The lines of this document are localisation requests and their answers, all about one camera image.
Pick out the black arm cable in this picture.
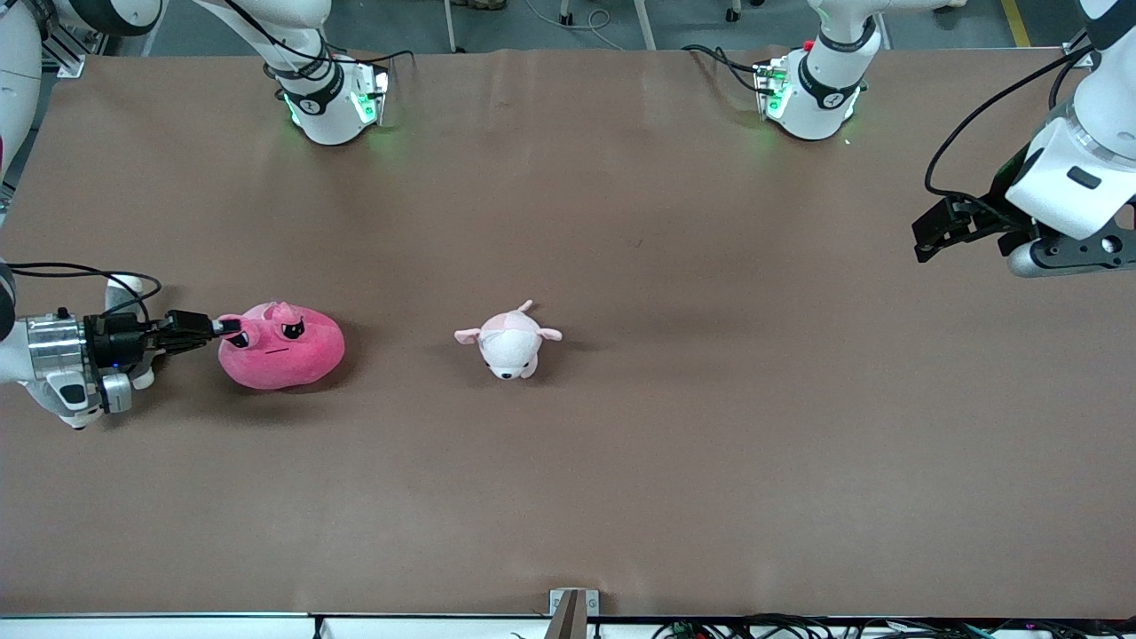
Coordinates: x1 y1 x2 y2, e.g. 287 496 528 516
924 43 1103 198
4 261 163 322

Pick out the black cable bundle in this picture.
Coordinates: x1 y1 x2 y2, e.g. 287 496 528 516
652 614 1136 639

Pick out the hot pink round plush toy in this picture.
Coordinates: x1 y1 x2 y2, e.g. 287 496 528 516
217 302 346 391

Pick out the pale pink pig plush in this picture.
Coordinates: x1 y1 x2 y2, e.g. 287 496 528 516
454 300 564 381

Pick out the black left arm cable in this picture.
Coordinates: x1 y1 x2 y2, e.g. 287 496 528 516
924 43 1103 198

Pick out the metal table edge bracket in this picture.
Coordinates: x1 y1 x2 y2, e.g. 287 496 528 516
549 588 600 639

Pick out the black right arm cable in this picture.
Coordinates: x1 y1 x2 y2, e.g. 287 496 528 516
4 261 163 322

